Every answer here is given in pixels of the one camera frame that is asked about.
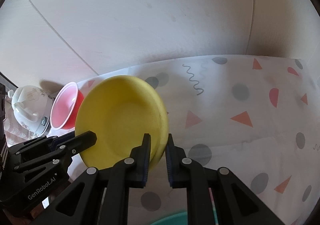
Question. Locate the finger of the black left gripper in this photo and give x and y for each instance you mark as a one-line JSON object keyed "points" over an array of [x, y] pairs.
{"points": [[43, 149]]}

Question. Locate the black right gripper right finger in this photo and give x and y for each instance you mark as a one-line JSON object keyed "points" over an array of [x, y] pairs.
{"points": [[185, 173]]}

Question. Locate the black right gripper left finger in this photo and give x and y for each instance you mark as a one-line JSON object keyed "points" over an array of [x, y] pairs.
{"points": [[131, 172]]}

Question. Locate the red plastic bowl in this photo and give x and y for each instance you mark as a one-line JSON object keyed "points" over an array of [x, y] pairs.
{"points": [[66, 106]]}

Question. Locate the yellow bowl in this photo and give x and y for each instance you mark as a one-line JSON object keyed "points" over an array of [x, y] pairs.
{"points": [[120, 111]]}

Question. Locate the pink striped cloth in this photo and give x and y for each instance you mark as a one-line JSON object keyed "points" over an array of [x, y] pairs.
{"points": [[14, 132]]}

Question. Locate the black white striped sleeve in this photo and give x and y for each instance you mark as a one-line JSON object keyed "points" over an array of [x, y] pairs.
{"points": [[3, 158]]}

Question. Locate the teal plate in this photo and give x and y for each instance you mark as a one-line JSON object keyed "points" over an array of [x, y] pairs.
{"points": [[174, 219]]}

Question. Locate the white patterned tablecloth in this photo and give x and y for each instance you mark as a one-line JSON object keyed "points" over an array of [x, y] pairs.
{"points": [[258, 116]]}

